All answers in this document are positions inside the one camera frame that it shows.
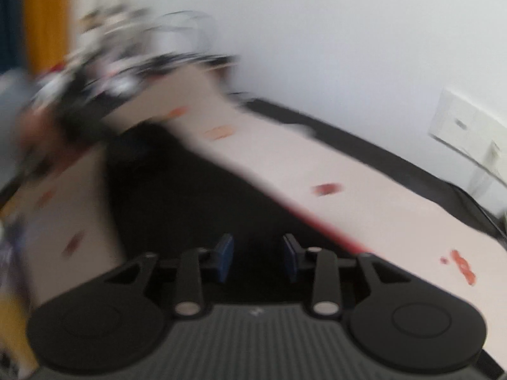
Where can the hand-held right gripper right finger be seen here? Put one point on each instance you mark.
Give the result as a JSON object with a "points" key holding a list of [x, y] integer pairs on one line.
{"points": [[291, 259]]}

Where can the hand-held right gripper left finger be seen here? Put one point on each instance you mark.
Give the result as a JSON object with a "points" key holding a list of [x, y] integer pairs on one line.
{"points": [[225, 255]]}

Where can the black pants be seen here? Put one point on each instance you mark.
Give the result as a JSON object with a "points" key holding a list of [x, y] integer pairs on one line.
{"points": [[178, 198]]}

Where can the yellow curtain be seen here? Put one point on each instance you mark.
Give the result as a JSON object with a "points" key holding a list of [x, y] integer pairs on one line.
{"points": [[47, 16]]}

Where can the white printed mat with red patches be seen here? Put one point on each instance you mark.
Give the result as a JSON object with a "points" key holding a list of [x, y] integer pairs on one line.
{"points": [[356, 174]]}

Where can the black desk pad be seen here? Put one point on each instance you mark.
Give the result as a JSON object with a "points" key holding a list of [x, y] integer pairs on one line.
{"points": [[356, 142]]}

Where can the white wall socket panel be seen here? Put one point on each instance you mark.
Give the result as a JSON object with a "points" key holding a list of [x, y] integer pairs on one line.
{"points": [[463, 126]]}

